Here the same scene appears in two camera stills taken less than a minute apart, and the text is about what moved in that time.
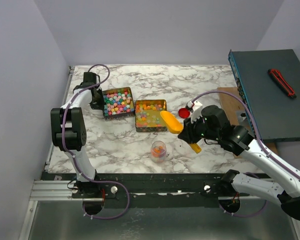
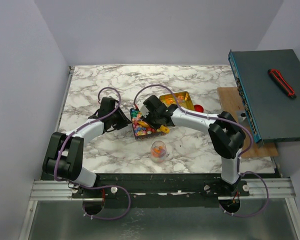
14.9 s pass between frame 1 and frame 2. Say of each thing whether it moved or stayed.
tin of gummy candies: moved
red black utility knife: stayed
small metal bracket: stayed
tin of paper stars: moved
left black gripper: moved
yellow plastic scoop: moved
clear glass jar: stayed
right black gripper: moved
